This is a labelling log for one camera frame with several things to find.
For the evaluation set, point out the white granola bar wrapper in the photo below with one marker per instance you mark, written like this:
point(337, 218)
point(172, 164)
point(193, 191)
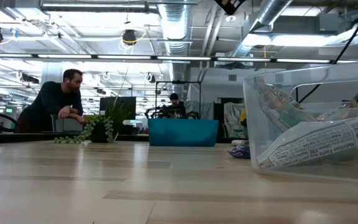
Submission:
point(315, 143)

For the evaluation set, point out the dark blue granola bar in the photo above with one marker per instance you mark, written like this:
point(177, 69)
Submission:
point(240, 152)

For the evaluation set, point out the white green draped cloth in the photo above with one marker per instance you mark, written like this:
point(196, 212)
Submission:
point(233, 119)

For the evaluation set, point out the person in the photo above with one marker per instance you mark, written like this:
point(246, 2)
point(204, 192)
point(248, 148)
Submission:
point(175, 107)
point(48, 102)

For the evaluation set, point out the blue plastic bin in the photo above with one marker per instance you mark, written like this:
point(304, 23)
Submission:
point(182, 132)

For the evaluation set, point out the black monitor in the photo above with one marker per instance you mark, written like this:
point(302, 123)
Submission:
point(129, 104)

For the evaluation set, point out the long light strip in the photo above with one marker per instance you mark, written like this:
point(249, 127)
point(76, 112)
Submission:
point(73, 56)

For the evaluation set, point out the succulent plant in black pot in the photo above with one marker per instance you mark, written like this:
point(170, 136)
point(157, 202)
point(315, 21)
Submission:
point(104, 124)

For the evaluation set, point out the clear plastic bin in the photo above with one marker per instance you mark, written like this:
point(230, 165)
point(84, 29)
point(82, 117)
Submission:
point(291, 174)

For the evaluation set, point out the silver ventilation duct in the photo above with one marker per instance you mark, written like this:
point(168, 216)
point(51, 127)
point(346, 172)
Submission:
point(266, 15)
point(176, 31)

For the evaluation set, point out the black metal frame stand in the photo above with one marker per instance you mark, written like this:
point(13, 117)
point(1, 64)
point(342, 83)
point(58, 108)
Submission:
point(179, 82)

